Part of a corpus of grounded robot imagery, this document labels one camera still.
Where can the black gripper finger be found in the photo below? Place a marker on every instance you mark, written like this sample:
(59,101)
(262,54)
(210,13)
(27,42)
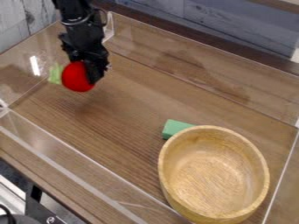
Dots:
(95,71)
(75,56)

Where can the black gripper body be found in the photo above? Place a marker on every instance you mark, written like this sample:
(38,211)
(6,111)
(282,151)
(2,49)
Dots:
(85,38)

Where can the red plush strawberry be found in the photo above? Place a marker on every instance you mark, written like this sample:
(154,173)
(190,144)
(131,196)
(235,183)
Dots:
(71,76)

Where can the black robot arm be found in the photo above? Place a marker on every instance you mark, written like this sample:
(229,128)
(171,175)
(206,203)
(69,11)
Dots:
(78,12)

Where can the green foam block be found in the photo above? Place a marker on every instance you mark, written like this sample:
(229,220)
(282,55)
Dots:
(173,127)

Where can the clear acrylic tray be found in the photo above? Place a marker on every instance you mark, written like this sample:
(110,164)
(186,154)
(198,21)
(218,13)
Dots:
(87,146)

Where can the wooden bowl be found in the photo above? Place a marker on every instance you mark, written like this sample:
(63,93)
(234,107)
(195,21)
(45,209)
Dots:
(214,175)

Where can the clear acrylic corner bracket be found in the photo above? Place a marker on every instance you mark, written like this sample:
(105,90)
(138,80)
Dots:
(109,26)

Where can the black table frame bracket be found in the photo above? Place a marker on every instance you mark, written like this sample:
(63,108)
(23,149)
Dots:
(42,207)

